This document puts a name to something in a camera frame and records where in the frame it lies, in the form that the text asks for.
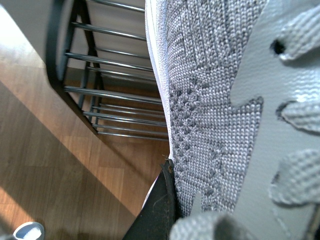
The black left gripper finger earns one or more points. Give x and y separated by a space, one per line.
160 210

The black metal shoe rack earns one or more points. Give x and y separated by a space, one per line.
97 61

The light blue slipper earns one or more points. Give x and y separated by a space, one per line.
30 231

